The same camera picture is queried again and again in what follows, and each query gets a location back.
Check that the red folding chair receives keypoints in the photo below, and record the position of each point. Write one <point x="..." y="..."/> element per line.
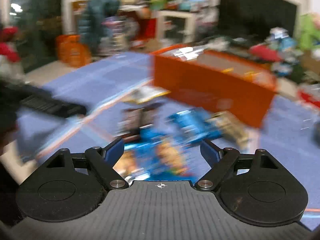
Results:
<point x="263" y="53"/>

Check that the white yellow chip bag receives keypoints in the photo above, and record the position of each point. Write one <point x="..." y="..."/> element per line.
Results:
<point x="144" y="94"/>

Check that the blue snack bag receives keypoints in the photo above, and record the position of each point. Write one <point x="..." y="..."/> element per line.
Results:
<point x="154" y="156"/>

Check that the brown chocolate bar packet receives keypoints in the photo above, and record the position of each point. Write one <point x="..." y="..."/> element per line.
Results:
<point x="134" y="120"/>

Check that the beige black snack bar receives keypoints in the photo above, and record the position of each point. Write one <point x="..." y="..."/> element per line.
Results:
<point x="231" y="128"/>

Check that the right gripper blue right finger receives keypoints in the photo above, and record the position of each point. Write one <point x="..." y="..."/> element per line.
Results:
<point x="210" y="152"/>

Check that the green stacked storage bins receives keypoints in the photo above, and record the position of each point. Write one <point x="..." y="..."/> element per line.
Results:
<point x="309" y="32"/>

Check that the blue cookie packet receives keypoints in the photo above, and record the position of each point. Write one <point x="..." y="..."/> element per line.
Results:
<point x="193" y="126"/>

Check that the orange cardboard box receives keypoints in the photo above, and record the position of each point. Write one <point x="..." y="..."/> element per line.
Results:
<point x="216" y="81"/>

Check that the white glass door cabinet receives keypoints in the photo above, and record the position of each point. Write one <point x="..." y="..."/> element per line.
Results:
<point x="175" y="27"/>

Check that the black television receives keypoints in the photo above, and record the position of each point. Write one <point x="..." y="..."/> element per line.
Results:
<point x="255" y="18"/>

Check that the teal puffer jacket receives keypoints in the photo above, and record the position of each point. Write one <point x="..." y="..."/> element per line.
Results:
<point x="90" y="24"/>

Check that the orange paper bag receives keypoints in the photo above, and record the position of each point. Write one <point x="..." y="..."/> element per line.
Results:
<point x="70" y="51"/>

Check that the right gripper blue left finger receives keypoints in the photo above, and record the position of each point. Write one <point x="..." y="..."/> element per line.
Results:
<point x="113" y="151"/>

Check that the blue patterned tablecloth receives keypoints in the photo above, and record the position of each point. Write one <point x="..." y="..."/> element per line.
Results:
<point x="286" y="132"/>

